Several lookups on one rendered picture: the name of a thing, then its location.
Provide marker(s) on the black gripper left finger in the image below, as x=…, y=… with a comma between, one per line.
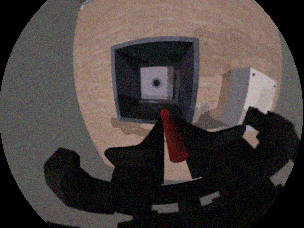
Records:
x=149, y=152

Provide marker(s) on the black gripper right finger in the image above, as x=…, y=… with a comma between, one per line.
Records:
x=200, y=143

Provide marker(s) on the dark red peg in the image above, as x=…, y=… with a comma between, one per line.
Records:
x=175, y=144

